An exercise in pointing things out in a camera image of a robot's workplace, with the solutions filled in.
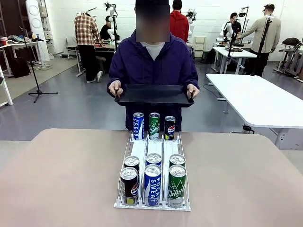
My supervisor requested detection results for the person in red hoodie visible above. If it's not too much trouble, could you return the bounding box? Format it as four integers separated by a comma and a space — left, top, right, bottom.
169, 0, 189, 43

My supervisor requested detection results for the black tripod microphone stand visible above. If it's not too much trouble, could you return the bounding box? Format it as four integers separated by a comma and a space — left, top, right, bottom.
18, 26, 58, 103

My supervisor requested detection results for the blue Pocari Sweat can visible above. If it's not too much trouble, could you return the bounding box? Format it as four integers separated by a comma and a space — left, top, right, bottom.
145, 153, 162, 168
133, 112, 145, 140
143, 164, 162, 207

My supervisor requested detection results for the white tower air conditioner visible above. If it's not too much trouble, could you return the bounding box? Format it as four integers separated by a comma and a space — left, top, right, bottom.
25, 0, 51, 62

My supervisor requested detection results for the person's right hand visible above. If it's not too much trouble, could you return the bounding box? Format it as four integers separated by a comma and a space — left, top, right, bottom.
108, 80, 124, 99

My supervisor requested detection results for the white workbench table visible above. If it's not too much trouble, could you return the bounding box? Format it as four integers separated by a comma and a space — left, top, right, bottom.
212, 46, 258, 74

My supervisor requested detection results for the green Chilsung cider can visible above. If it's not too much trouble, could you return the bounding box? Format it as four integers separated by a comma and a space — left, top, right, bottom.
168, 165, 187, 209
169, 154, 186, 167
149, 112, 161, 140

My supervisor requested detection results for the large white table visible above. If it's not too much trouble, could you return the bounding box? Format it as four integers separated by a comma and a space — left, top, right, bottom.
205, 73, 303, 150

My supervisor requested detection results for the black camera stand pole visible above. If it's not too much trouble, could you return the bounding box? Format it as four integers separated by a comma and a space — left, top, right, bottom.
250, 15, 275, 77
223, 17, 240, 74

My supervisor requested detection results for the black Pepsi can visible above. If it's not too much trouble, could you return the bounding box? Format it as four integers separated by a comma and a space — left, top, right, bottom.
124, 156, 140, 175
120, 166, 139, 206
164, 115, 176, 140

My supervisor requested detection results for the white drawer cabinet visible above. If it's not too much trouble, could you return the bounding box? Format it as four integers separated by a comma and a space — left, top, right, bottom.
194, 35, 207, 59

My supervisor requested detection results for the white cluttered side table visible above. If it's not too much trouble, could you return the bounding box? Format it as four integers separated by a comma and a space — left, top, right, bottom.
0, 40, 45, 76

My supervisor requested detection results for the person's left forearm purple sleeve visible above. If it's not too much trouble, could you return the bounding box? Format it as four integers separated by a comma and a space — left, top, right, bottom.
185, 72, 201, 88

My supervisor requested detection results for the white humanoid background robot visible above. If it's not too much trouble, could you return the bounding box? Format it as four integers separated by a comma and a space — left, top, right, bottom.
186, 9, 197, 36

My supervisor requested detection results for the person's left hand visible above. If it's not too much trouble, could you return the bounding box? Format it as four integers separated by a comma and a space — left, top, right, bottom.
186, 83, 200, 99

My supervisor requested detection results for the white can dispenser rack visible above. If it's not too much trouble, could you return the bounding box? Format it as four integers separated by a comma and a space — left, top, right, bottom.
113, 131, 192, 211

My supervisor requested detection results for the black bag on floor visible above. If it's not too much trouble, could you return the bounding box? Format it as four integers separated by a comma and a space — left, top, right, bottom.
10, 56, 31, 79

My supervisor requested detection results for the person in black with robot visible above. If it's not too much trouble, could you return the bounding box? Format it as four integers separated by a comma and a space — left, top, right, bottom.
224, 12, 242, 40

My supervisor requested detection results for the black backpack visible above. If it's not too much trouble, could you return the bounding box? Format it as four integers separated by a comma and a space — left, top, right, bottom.
282, 37, 301, 46

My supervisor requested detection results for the person in beige jacket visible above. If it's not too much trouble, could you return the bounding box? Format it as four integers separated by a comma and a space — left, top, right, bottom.
238, 3, 282, 78

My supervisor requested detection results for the person in plaid shirt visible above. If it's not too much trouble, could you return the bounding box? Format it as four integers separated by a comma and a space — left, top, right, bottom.
74, 11, 104, 84

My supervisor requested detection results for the white table frame leg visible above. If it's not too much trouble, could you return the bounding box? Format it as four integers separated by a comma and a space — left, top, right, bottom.
0, 70, 14, 107

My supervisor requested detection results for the person's right forearm purple sleeve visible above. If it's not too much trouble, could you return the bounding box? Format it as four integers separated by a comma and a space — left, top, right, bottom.
107, 72, 123, 88

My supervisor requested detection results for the black plastic serving tray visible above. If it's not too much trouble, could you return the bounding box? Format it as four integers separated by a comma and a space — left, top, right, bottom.
114, 83, 195, 107

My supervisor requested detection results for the person in purple jacket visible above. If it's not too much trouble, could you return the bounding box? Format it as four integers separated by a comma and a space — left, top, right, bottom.
107, 0, 201, 132

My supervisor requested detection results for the person in black sweater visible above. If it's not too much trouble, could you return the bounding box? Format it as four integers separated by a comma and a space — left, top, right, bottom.
99, 15, 116, 41

